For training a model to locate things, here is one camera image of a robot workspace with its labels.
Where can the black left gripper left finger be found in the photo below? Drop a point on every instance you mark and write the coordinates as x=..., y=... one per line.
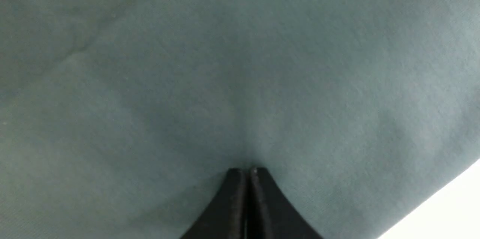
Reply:
x=225, y=215

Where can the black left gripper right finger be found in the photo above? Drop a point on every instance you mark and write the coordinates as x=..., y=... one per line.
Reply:
x=270, y=214

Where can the green long-sleeve shirt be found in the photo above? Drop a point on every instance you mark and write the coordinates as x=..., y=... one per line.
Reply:
x=119, y=118

